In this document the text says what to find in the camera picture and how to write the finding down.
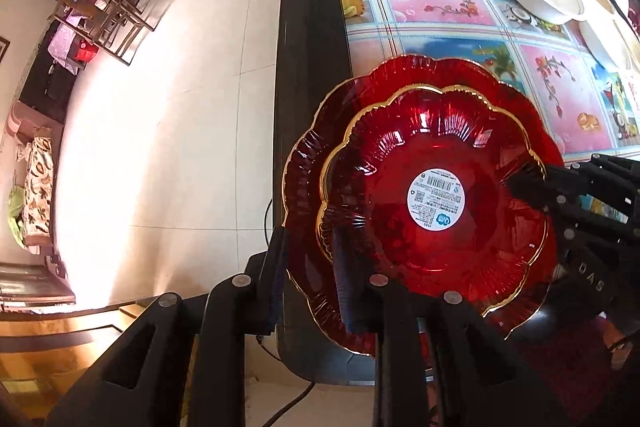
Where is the floral print cushion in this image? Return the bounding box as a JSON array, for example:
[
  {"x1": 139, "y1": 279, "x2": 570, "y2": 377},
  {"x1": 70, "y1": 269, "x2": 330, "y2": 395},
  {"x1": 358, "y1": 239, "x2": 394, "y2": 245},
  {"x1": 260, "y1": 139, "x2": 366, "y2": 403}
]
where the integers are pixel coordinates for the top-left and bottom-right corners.
[{"x1": 22, "y1": 138, "x2": 55, "y2": 248}]

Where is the black edged table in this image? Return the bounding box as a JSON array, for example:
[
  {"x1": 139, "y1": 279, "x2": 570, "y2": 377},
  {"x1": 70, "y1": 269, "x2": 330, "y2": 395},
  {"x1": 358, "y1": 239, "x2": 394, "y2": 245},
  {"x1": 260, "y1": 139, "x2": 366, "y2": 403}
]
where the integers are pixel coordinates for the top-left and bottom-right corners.
[{"x1": 272, "y1": 0, "x2": 640, "y2": 383}]

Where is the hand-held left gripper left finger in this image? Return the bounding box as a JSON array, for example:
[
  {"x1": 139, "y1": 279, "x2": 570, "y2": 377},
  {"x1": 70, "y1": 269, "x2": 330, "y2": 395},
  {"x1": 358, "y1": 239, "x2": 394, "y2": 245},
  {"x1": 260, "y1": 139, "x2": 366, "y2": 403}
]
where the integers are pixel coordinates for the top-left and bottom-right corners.
[{"x1": 45, "y1": 227, "x2": 291, "y2": 427}]

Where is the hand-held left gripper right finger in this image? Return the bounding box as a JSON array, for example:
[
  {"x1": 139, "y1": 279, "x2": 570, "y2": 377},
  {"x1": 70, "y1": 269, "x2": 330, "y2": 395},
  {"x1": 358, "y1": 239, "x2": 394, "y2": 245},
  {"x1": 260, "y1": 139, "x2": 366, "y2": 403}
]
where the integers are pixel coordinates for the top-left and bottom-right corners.
[{"x1": 332, "y1": 227, "x2": 566, "y2": 427}]

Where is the large red glass plate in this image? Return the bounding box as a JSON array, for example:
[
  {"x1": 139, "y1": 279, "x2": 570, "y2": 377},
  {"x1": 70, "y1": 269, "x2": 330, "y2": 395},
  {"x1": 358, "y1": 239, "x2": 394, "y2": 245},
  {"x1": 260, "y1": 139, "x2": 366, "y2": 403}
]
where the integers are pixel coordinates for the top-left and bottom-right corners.
[{"x1": 281, "y1": 55, "x2": 566, "y2": 358}]

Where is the black cable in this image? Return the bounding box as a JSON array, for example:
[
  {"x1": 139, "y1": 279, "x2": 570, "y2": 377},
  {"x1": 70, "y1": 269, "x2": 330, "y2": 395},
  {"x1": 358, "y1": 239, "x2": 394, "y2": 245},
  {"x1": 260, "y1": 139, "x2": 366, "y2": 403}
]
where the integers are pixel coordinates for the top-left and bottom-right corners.
[{"x1": 257, "y1": 202, "x2": 321, "y2": 427}]

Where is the black low cabinet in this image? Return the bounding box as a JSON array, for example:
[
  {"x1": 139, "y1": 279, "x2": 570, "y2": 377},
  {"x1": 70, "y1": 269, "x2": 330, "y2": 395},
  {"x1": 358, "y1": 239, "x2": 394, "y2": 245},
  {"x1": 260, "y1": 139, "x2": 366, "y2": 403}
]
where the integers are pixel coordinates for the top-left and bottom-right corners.
[{"x1": 22, "y1": 22, "x2": 76, "y2": 128}]

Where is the pink armchair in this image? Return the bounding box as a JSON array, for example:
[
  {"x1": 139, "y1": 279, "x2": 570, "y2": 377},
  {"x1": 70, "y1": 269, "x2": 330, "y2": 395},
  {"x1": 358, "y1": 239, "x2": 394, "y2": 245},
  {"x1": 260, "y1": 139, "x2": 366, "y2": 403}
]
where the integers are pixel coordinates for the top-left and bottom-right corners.
[{"x1": 7, "y1": 102, "x2": 53, "y2": 142}]

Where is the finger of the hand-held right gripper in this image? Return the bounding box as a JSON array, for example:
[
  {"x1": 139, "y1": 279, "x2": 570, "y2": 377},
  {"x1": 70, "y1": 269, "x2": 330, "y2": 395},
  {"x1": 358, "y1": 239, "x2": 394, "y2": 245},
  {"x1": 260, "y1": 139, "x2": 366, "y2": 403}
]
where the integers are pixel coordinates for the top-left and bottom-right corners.
[
  {"x1": 507, "y1": 164, "x2": 593, "y2": 233},
  {"x1": 572, "y1": 153, "x2": 640, "y2": 218}
]

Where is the red glass plate white label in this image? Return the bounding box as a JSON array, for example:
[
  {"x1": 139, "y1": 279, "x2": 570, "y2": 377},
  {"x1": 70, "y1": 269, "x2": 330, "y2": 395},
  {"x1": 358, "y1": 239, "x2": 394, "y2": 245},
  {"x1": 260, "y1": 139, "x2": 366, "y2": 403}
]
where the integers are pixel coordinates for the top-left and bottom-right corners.
[{"x1": 318, "y1": 84, "x2": 557, "y2": 319}]

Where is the wooden dining chair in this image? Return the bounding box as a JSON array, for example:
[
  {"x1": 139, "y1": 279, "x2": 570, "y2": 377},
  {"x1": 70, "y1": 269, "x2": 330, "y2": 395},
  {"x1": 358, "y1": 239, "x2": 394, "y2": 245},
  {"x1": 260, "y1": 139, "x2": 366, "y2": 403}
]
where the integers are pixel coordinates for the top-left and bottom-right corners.
[{"x1": 87, "y1": 0, "x2": 156, "y2": 66}]

